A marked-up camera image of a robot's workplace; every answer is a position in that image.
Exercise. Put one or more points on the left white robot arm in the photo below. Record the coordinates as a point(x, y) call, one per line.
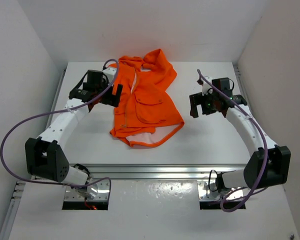
point(45, 157)

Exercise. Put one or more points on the orange jacket with pink lining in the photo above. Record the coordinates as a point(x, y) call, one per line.
point(146, 115)

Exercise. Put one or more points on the metal base plate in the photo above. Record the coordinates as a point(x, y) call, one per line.
point(98, 192)
point(207, 192)

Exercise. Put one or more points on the aluminium rail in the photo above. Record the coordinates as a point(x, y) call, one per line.
point(158, 171)

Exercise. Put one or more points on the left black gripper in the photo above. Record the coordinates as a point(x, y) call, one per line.
point(112, 99)

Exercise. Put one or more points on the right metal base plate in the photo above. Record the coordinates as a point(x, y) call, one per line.
point(207, 192)

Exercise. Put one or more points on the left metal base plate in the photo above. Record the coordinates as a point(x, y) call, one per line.
point(98, 192)

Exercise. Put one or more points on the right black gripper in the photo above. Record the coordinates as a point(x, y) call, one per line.
point(198, 99)

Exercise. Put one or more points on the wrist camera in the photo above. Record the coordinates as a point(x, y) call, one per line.
point(111, 73)
point(205, 83)

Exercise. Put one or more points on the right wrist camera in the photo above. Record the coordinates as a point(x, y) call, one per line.
point(205, 83)

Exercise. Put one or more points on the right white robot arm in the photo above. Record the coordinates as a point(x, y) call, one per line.
point(269, 162)

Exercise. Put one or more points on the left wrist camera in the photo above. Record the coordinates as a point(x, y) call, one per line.
point(111, 73)

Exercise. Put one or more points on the white front cover panel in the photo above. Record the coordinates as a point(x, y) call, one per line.
point(151, 210)

